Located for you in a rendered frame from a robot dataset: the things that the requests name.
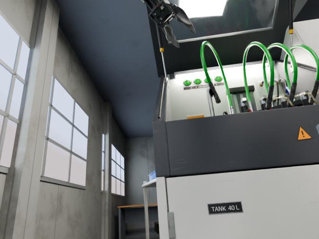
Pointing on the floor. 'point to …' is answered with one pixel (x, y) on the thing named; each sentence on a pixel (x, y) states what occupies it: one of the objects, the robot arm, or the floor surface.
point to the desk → (135, 216)
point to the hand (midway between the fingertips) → (185, 38)
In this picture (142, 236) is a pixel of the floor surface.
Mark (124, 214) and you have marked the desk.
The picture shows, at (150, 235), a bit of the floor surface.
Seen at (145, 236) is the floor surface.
